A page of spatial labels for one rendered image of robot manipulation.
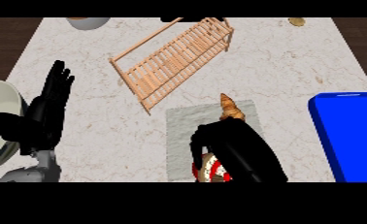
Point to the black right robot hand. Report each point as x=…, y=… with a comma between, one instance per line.
x=243, y=150

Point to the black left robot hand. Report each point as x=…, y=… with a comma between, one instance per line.
x=48, y=105

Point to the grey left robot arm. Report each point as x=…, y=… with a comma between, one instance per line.
x=36, y=169

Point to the grey placemat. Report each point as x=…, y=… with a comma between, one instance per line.
x=191, y=127

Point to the wooden tiered shelf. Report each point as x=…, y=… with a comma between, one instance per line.
x=176, y=58

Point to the pale round plate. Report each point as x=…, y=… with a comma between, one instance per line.
x=9, y=111

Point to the brown croissant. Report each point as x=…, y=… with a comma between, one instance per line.
x=230, y=108

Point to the blue rectangular tray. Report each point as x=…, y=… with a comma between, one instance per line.
x=342, y=137

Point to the grey bowl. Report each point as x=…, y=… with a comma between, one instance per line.
x=88, y=22

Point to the small brown round object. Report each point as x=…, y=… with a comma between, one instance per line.
x=296, y=21

